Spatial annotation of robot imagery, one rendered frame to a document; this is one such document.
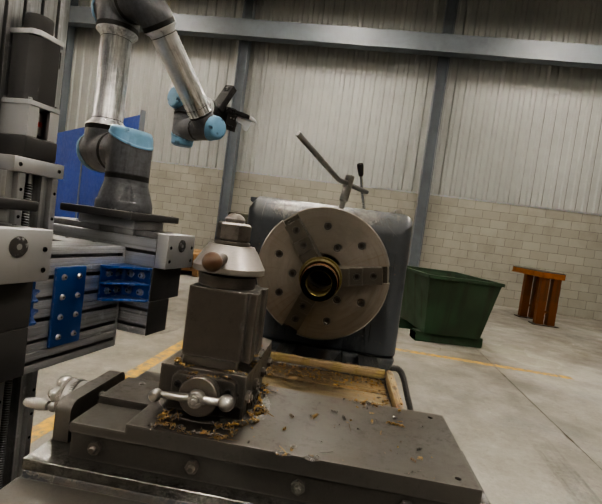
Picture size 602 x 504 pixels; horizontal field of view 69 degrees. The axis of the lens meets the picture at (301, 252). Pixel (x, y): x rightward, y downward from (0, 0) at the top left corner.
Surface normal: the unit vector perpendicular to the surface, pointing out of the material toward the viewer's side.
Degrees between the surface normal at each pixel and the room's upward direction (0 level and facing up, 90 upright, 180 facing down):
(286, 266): 90
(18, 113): 90
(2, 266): 90
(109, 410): 0
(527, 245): 90
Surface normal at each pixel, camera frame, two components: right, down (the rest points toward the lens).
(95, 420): 0.14, -0.99
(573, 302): -0.13, 0.04
